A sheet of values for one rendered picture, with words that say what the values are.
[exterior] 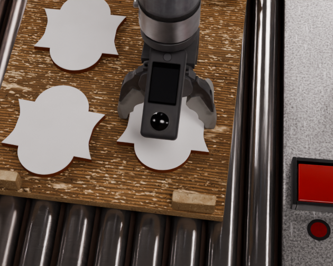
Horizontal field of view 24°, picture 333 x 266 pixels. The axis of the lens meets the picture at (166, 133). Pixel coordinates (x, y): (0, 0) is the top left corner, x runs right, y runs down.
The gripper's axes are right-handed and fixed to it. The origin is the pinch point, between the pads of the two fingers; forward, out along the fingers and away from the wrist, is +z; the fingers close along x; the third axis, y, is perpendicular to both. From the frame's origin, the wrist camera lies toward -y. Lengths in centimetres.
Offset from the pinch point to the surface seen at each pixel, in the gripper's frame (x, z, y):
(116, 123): 7.3, 0.4, -0.3
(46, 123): 16.9, -0.6, -2.4
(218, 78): -6.6, 0.3, 9.6
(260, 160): -13.9, 2.0, -2.6
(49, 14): 20.9, -0.8, 17.7
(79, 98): 13.2, -0.7, 2.5
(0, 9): 30.2, 2.7, 20.5
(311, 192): -21.2, 1.1, -7.4
